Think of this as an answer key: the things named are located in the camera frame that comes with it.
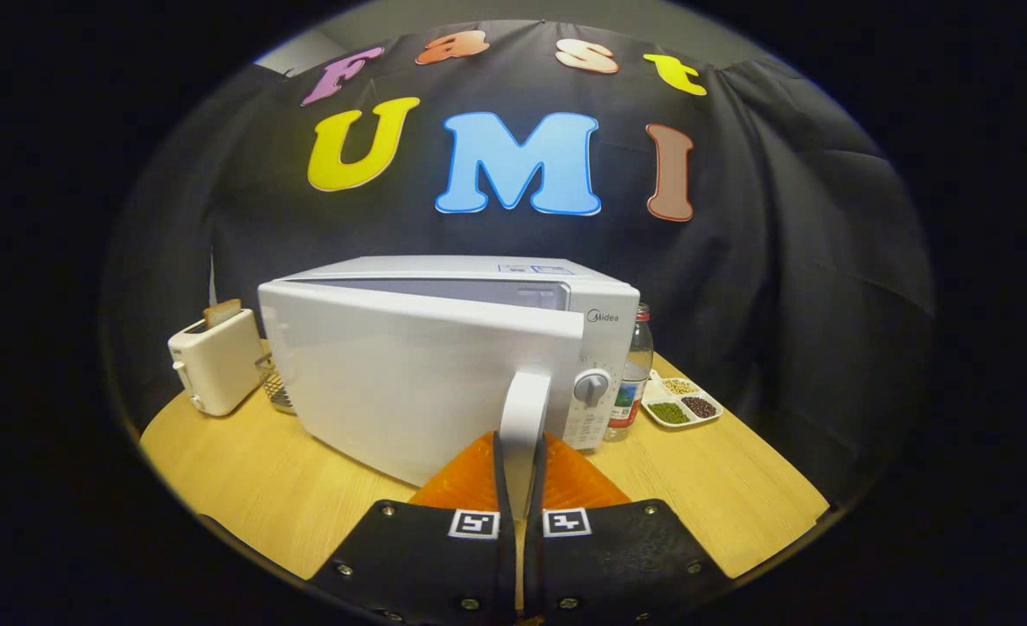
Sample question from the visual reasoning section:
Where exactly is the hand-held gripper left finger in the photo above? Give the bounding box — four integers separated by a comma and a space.
304, 430, 519, 626

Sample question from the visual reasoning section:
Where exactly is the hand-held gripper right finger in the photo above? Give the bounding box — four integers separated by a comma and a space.
524, 430, 733, 626

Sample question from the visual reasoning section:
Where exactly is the white microwave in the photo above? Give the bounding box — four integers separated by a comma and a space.
257, 255, 642, 488

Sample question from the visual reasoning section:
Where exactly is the white divided dish of beans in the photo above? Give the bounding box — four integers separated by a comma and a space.
641, 370, 724, 430

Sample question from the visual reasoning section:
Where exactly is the clear plastic water bottle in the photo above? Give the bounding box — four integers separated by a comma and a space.
604, 302, 655, 440

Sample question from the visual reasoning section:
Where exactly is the white toaster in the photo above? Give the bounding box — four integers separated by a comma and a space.
168, 309, 266, 416

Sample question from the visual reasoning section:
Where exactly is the wire mesh holder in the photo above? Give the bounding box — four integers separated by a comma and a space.
255, 352, 297, 414

